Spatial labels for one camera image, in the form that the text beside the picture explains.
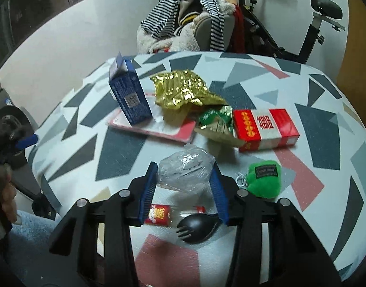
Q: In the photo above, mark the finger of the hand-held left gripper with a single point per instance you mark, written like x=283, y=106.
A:
x=27, y=142

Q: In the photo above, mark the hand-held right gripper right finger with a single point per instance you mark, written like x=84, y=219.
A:
x=219, y=194

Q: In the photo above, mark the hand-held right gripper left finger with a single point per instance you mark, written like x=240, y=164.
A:
x=148, y=185

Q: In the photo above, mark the red lighter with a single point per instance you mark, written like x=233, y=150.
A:
x=159, y=215

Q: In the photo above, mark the clear plastic bag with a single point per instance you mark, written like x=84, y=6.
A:
x=183, y=170

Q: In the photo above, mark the gold foil bag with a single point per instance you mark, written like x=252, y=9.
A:
x=180, y=89

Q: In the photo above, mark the person's left hand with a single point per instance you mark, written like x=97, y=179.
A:
x=5, y=200

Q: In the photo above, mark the black plastic spork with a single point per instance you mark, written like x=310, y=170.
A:
x=192, y=227

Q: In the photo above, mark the pink blister pack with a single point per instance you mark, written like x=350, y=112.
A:
x=171, y=131

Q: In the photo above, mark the black chair base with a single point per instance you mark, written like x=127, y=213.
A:
x=42, y=198

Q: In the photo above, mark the green gold tea sachet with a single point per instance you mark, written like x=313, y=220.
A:
x=216, y=122

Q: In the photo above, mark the red cigarette box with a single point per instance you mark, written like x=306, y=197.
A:
x=266, y=125

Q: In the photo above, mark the blue carton box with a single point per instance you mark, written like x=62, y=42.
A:
x=132, y=101

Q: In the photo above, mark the blue fuzzy cloth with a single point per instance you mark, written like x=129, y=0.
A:
x=30, y=230

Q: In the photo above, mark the geometric patterned tablecloth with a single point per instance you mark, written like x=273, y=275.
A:
x=305, y=95

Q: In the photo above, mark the dark glass window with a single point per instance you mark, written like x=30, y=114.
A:
x=36, y=0

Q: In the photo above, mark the pile of clothes on chair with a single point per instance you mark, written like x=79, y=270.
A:
x=186, y=39

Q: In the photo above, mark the taupe padded chair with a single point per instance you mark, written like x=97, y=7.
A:
x=227, y=36

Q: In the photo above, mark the red scarf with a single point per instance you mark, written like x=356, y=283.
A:
x=238, y=30

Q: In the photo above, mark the striped shirt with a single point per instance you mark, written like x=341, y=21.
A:
x=162, y=12

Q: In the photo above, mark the black exercise bike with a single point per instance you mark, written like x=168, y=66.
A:
x=308, y=44

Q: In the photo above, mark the dark jacket yellow stripe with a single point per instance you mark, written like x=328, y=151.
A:
x=189, y=12

